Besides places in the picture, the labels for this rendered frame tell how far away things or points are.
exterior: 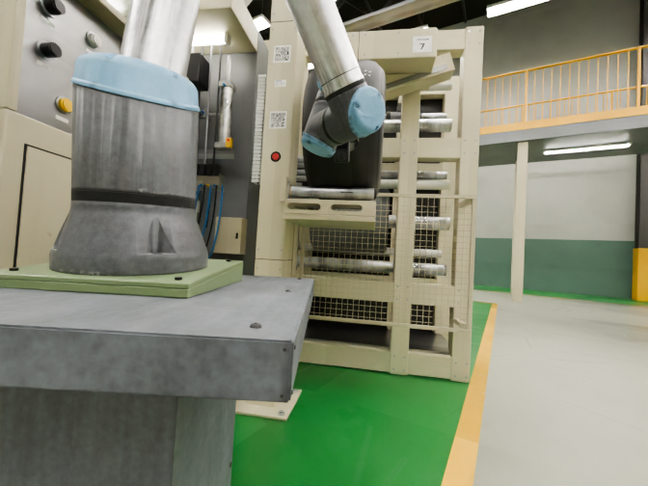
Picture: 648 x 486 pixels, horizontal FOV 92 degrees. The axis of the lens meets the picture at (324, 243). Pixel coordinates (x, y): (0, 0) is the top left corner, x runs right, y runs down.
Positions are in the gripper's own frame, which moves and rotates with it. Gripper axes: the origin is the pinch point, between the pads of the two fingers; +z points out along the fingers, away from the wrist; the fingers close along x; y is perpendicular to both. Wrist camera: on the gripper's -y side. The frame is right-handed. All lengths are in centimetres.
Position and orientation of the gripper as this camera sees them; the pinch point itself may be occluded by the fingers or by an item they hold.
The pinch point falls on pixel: (346, 151)
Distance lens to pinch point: 116.1
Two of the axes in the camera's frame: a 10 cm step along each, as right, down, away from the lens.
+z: 1.5, 1.7, 9.7
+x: -9.9, -0.6, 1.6
